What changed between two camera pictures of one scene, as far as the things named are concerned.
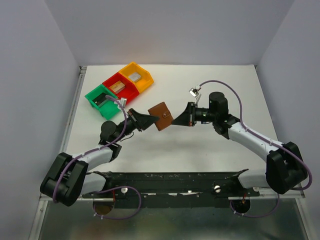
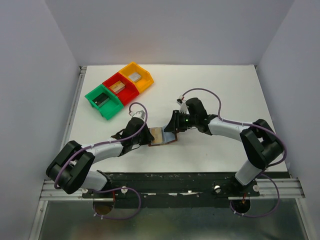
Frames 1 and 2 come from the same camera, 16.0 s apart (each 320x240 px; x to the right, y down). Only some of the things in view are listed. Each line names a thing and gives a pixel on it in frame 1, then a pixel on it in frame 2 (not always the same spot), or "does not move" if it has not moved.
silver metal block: [134, 77] does not move
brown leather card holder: [165, 118] to [161, 137]
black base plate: [173, 190] does not move
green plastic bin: [107, 105] does not move
